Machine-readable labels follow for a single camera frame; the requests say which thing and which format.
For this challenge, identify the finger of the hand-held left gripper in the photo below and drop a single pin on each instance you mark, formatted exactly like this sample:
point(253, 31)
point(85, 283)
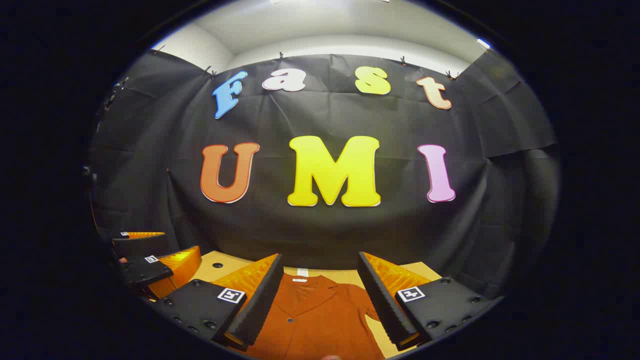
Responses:
point(140, 246)
point(145, 271)

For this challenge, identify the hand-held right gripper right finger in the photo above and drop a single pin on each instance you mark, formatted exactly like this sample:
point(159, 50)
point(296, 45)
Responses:
point(382, 305)

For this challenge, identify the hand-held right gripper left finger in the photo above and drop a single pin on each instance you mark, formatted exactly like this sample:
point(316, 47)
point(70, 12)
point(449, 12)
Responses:
point(260, 305)

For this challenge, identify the rust orange button shirt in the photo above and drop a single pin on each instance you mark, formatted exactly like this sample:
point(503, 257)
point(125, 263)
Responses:
point(315, 325)

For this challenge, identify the black backdrop cloth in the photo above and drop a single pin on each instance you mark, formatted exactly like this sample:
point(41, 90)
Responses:
point(280, 235)

